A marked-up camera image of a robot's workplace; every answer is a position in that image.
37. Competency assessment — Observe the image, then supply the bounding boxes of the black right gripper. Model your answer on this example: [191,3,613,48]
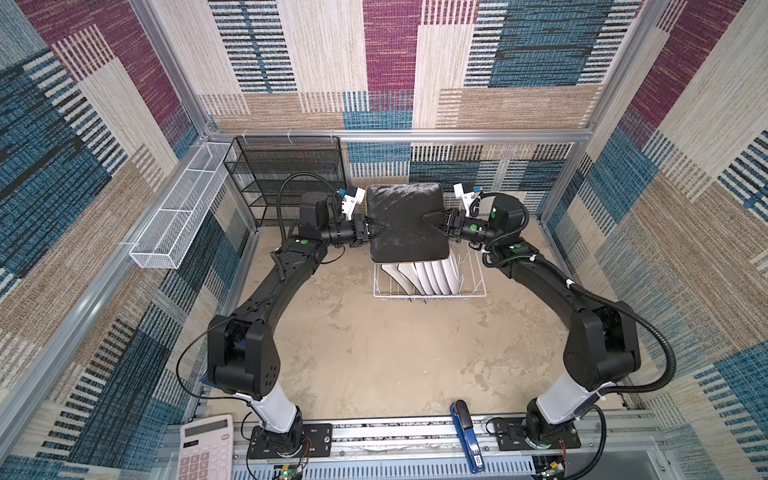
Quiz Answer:
[421,208,500,245]

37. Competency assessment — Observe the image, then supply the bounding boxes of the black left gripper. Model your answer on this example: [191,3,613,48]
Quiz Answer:
[318,217,389,250]

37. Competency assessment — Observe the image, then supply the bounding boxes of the black square plate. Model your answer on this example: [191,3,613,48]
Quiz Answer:
[366,183,450,264]

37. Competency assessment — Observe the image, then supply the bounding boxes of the white square plate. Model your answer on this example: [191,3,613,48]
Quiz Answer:
[398,263,425,295]
[382,263,415,295]

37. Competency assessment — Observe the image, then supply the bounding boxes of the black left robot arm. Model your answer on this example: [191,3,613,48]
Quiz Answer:
[206,189,375,436]

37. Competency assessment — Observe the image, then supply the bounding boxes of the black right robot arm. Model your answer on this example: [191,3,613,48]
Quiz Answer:
[423,194,641,449]

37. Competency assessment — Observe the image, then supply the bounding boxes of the white round plate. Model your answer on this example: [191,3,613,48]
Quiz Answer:
[414,262,434,296]
[442,256,462,295]
[432,261,452,296]
[424,262,442,295]

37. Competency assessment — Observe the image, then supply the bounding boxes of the white round plate rightmost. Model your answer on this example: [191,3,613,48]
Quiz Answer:
[442,256,462,295]

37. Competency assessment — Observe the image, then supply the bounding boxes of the black mesh shelf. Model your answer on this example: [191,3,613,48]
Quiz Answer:
[223,136,347,226]

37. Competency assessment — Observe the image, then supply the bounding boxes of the blue stapler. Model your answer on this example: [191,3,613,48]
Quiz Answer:
[450,400,485,474]

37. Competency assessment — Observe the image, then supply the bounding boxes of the pink calculator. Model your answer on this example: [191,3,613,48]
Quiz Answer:
[176,415,234,480]

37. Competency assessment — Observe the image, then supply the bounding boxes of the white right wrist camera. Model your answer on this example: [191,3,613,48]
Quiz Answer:
[453,183,482,217]

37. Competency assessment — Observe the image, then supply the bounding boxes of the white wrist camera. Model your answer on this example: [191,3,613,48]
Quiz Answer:
[338,187,366,221]
[453,183,482,217]

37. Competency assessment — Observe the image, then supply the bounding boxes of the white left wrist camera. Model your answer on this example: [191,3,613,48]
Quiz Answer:
[338,187,366,221]

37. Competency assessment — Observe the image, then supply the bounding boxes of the white wire dish rack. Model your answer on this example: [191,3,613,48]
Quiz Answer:
[373,244,487,300]

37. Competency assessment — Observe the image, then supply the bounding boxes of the white mesh wall basket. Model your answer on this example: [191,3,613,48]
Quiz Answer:
[130,142,229,270]

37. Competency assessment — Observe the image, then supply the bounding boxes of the black corrugated right cable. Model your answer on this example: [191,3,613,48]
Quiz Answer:
[473,191,678,395]

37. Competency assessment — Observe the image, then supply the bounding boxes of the aluminium mounting rail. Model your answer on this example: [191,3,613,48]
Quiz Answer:
[161,413,667,480]

